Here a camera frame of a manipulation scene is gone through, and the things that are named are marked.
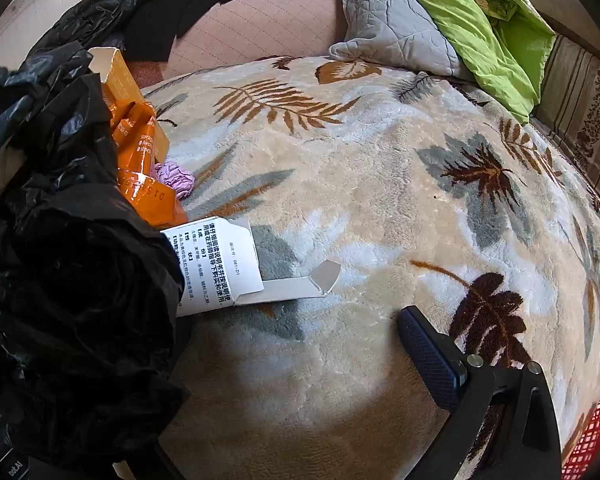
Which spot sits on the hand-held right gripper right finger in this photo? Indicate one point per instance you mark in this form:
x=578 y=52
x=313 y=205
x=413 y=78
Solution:
x=430 y=360

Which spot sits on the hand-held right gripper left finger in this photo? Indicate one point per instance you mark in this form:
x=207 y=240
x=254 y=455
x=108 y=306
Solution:
x=174 y=462

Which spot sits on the black plastic bag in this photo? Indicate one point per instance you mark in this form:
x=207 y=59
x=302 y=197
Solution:
x=79 y=310

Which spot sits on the red plastic mesh basket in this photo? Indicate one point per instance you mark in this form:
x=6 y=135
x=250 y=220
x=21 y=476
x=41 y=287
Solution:
x=595 y=440

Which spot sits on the white printed cardboard box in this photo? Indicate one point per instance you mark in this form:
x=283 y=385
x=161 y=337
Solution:
x=214 y=260

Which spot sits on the orange foil packet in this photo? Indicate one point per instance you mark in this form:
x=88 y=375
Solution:
x=129 y=130
x=149 y=200

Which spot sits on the purple wrapper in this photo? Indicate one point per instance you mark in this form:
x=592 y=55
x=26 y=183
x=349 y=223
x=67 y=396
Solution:
x=174 y=177

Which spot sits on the orange cardboard box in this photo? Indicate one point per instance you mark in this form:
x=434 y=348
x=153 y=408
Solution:
x=117 y=77

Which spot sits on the leaf print fleece blanket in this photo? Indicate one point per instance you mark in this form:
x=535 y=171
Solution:
x=355 y=185

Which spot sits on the striped sofa cushion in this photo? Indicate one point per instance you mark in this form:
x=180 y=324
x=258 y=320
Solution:
x=580 y=100

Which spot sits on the green quilt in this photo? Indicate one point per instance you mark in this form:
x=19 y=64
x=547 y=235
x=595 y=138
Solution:
x=460 y=25

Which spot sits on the grey quilted pillow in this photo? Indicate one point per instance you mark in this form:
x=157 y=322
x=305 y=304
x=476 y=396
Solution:
x=390 y=25

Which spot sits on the brown fabric sofa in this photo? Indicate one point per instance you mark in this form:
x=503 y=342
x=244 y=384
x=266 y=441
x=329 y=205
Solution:
x=280 y=15

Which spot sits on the black cloth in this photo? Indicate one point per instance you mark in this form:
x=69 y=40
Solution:
x=179 y=5

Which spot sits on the black puffer jacket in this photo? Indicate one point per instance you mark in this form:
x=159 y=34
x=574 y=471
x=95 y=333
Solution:
x=99 y=10

